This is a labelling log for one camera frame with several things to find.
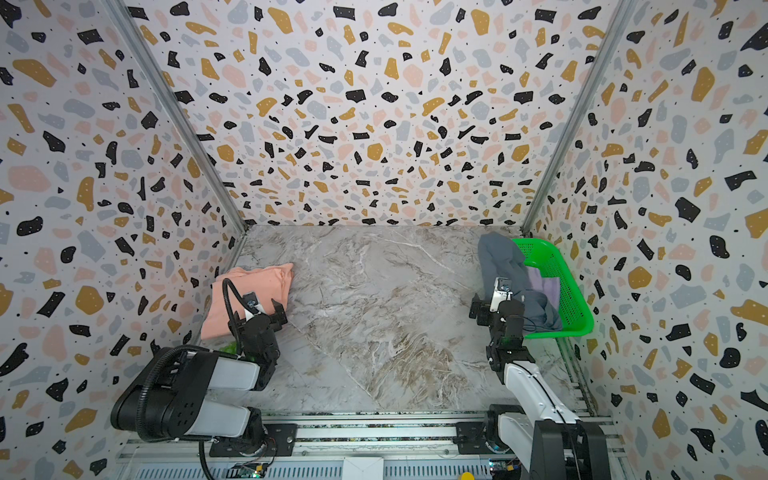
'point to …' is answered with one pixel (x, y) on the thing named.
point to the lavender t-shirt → (549, 286)
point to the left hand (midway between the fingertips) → (254, 302)
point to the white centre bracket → (363, 468)
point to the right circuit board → (505, 469)
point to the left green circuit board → (248, 470)
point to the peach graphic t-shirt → (266, 284)
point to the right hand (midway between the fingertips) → (492, 290)
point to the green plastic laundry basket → (576, 316)
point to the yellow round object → (467, 476)
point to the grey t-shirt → (501, 257)
